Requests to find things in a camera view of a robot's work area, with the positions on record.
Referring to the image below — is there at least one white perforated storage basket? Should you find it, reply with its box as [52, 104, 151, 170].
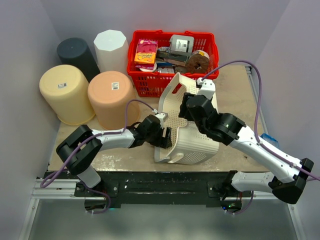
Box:
[154, 73, 220, 165]

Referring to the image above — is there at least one orange printed bucket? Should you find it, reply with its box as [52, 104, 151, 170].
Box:
[87, 71, 141, 130]

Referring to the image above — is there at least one white octagonal bin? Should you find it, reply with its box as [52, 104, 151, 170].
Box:
[93, 29, 129, 75]

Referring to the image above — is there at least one orange translucent bucket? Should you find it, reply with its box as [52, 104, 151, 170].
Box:
[39, 64, 95, 126]

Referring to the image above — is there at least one dark blue bucket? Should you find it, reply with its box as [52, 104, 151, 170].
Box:
[56, 37, 100, 83]

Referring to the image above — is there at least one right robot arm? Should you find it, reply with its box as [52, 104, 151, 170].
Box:
[179, 92, 314, 204]

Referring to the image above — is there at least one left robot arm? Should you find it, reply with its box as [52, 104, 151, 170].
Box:
[56, 112, 172, 189]

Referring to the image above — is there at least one red plastic shopping basket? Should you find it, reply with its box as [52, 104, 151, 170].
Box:
[127, 30, 219, 97]

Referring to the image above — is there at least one dark flat box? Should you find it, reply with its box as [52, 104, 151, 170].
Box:
[156, 50, 189, 67]

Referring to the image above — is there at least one grey white device box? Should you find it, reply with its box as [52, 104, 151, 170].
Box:
[169, 34, 195, 56]

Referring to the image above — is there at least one pink yellow snack box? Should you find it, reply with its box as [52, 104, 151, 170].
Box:
[134, 39, 158, 66]

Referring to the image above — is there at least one blue plastic bag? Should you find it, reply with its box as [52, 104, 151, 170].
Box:
[260, 133, 280, 149]

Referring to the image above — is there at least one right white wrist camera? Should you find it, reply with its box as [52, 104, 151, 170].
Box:
[196, 78, 216, 100]

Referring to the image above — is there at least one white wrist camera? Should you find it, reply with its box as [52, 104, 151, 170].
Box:
[196, 78, 216, 100]
[152, 108, 169, 129]

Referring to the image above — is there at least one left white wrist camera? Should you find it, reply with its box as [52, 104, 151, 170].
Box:
[152, 108, 169, 129]

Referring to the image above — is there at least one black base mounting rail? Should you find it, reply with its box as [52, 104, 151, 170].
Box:
[43, 170, 253, 210]

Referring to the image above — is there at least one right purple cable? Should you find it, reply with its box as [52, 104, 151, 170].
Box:
[201, 59, 320, 182]

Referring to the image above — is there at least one purple cable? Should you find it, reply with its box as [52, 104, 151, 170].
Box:
[201, 59, 320, 182]
[39, 99, 158, 189]

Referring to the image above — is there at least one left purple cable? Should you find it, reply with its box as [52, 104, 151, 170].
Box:
[39, 99, 158, 189]

